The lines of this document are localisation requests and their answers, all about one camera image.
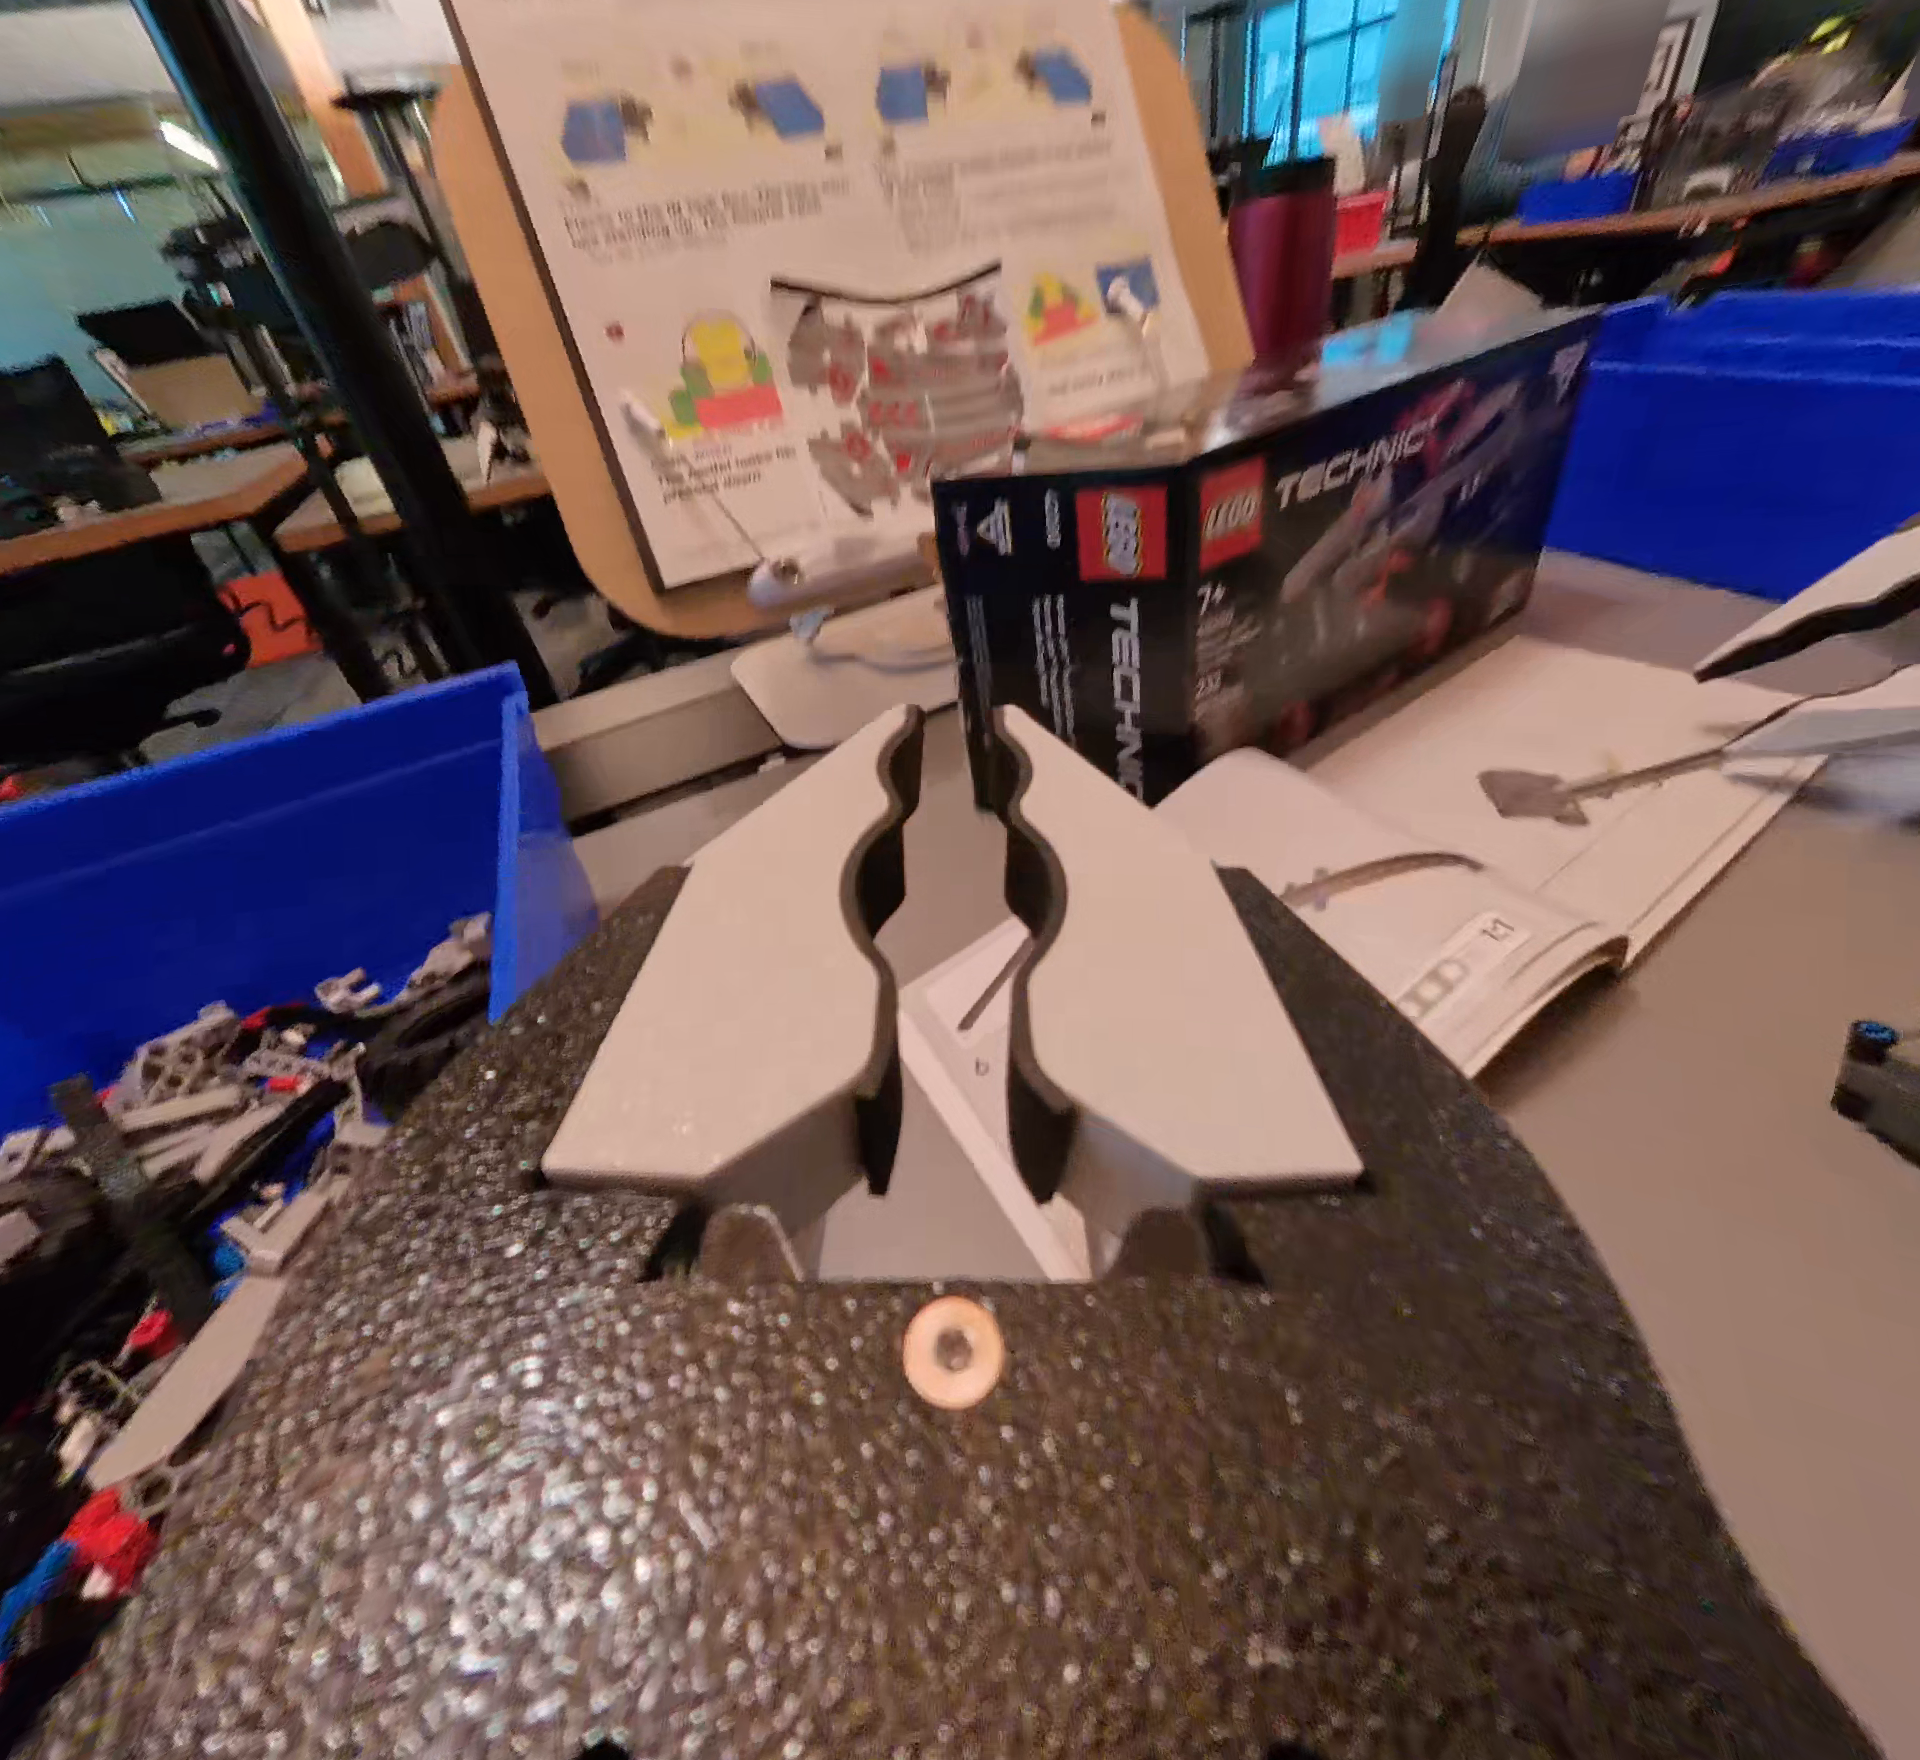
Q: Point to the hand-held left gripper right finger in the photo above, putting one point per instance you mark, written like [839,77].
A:
[1186,1026]

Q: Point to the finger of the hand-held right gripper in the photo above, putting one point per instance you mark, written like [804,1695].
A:
[1845,606]
[1860,727]

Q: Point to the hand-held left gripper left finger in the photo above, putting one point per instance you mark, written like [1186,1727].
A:
[721,1040]

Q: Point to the white instruction booklet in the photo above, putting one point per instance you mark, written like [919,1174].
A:
[1350,892]

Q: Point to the grey toy brick assembly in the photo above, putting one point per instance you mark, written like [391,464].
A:
[1883,1094]

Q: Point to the blue plastic bin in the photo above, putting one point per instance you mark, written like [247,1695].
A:
[227,892]
[1726,442]

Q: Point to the long background table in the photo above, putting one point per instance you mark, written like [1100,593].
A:
[1652,217]

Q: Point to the black toy set box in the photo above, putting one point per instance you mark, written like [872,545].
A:
[1350,514]

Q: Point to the pile of toy brick parts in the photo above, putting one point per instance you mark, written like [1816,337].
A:
[179,1086]

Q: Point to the orange object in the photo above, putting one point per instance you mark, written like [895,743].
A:
[280,620]

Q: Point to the maroon tumbler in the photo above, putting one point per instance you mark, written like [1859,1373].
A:
[1283,276]

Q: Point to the black office chair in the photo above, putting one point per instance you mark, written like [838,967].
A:
[107,652]

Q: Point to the wooden background table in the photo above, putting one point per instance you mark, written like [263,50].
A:
[179,501]

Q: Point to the window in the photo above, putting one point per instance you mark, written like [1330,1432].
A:
[1350,19]

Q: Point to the wooden board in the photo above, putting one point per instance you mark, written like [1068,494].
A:
[509,289]

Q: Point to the white instruction poster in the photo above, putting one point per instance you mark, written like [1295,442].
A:
[750,141]

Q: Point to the black pole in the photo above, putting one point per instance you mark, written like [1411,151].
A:
[309,231]

